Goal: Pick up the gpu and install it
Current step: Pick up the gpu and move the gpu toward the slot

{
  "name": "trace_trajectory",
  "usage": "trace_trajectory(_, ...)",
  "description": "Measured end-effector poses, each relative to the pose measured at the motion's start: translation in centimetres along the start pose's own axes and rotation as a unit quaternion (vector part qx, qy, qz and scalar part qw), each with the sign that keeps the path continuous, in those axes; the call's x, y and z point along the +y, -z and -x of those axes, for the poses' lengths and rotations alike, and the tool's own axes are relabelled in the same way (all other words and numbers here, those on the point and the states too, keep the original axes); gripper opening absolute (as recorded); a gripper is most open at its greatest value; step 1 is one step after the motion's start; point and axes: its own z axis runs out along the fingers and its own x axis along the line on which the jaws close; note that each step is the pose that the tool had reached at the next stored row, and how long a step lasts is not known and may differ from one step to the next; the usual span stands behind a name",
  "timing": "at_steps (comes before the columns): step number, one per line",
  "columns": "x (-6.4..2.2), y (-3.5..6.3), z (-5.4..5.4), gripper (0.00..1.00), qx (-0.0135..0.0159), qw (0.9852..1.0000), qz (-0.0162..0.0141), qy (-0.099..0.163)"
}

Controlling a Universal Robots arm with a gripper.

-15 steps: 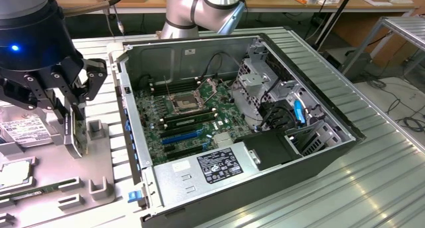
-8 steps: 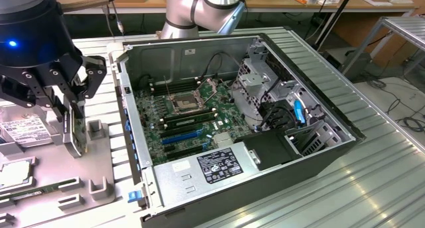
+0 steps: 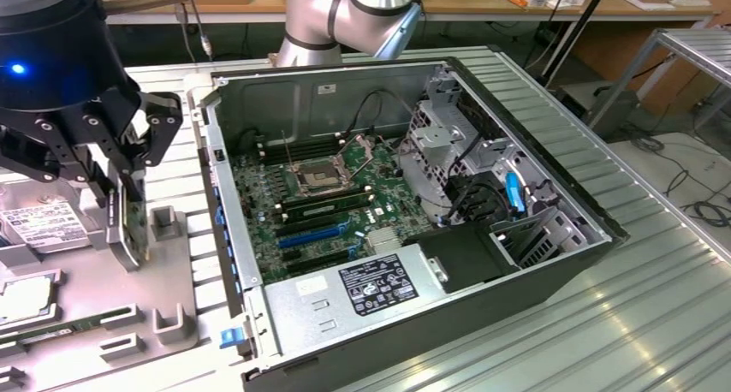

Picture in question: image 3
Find metal socket cover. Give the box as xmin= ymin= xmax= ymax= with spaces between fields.
xmin=337 ymin=133 xmax=378 ymax=170

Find silver chipset heatsink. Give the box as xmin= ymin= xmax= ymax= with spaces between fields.
xmin=365 ymin=228 xmax=402 ymax=254

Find installed RAM stick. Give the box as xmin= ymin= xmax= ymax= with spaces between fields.
xmin=282 ymin=193 xmax=373 ymax=221

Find silver CPU chip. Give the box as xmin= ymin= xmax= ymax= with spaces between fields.
xmin=0 ymin=274 xmax=62 ymax=324

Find green loose RAM stick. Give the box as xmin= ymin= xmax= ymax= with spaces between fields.
xmin=0 ymin=314 xmax=110 ymax=347

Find black floor cables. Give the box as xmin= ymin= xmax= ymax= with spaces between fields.
xmin=627 ymin=133 xmax=731 ymax=230

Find silver perforated drive cage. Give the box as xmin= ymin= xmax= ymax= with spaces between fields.
xmin=397 ymin=98 xmax=515 ymax=226

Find Nvidia graphics card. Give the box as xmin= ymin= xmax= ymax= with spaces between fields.
xmin=106 ymin=109 xmax=155 ymax=274

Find metal slatted side table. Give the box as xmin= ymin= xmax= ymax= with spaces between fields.
xmin=587 ymin=27 xmax=731 ymax=132

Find black slanted pole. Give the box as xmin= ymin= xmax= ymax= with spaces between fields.
xmin=539 ymin=0 xmax=617 ymax=87

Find black long expansion slot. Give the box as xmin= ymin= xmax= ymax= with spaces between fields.
xmin=286 ymin=254 xmax=359 ymax=278
xmin=282 ymin=242 xmax=351 ymax=264
xmin=275 ymin=214 xmax=343 ymax=238

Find black equipment box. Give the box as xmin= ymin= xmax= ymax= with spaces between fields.
xmin=557 ymin=81 xmax=641 ymax=126

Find wooden desk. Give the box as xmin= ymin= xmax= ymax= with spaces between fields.
xmin=0 ymin=0 xmax=722 ymax=72

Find black wire bundle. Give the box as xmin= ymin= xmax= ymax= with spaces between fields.
xmin=442 ymin=150 xmax=513 ymax=229

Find black open PC case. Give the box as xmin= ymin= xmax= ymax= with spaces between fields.
xmin=182 ymin=56 xmax=631 ymax=392

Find blue flat wire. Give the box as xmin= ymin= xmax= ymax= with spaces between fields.
xmin=505 ymin=170 xmax=529 ymax=216

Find silver disk bay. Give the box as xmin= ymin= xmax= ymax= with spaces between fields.
xmin=489 ymin=205 xmax=611 ymax=271

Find grey power supply unit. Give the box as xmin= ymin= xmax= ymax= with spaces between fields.
xmin=259 ymin=241 xmax=454 ymax=355

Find brown wooden cabinet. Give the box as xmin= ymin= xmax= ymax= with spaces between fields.
xmin=570 ymin=21 xmax=715 ymax=115

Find blue card retainer row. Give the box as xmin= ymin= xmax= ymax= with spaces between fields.
xmin=210 ymin=181 xmax=242 ymax=293

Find thin metal locking lever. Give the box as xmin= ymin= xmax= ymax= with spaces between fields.
xmin=350 ymin=150 xmax=379 ymax=186
xmin=282 ymin=129 xmax=298 ymax=167

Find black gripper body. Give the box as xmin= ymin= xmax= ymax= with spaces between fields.
xmin=0 ymin=0 xmax=143 ymax=149

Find black RAM slot bank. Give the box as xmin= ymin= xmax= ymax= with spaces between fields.
xmin=258 ymin=134 xmax=346 ymax=164
xmin=274 ymin=185 xmax=378 ymax=237

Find hanging cable with metal plug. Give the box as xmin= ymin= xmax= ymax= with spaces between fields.
xmin=179 ymin=4 xmax=218 ymax=62

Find white paper stack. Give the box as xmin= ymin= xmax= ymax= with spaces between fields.
xmin=614 ymin=0 xmax=679 ymax=12

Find grey parts rack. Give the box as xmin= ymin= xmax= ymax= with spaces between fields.
xmin=0 ymin=181 xmax=203 ymax=392

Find blue expansion slot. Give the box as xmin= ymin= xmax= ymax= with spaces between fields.
xmin=275 ymin=223 xmax=351 ymax=251

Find blue case latch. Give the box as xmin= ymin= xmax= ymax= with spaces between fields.
xmin=219 ymin=326 xmax=246 ymax=350

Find black looped wire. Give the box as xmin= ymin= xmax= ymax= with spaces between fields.
xmin=349 ymin=89 xmax=417 ymax=133

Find green motherboard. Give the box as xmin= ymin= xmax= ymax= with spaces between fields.
xmin=227 ymin=128 xmax=437 ymax=282

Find silver hard disk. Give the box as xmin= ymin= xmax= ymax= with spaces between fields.
xmin=0 ymin=175 xmax=87 ymax=256

